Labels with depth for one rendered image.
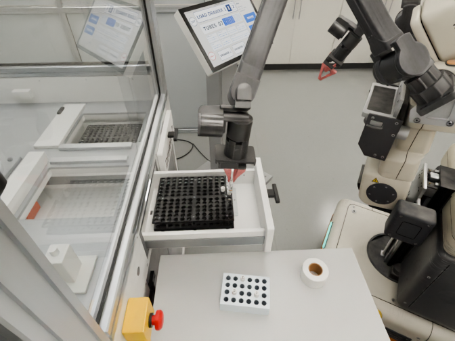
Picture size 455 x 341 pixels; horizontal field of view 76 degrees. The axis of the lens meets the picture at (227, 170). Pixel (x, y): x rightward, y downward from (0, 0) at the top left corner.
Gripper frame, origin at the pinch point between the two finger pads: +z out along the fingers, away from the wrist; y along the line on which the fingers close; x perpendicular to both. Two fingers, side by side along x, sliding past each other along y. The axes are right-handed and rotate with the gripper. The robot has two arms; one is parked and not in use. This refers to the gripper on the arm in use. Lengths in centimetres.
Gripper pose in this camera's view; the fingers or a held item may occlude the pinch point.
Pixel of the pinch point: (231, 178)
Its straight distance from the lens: 79.5
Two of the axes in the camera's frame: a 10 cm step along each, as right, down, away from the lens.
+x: 0.5, 6.7, -7.4
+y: -9.9, -0.4, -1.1
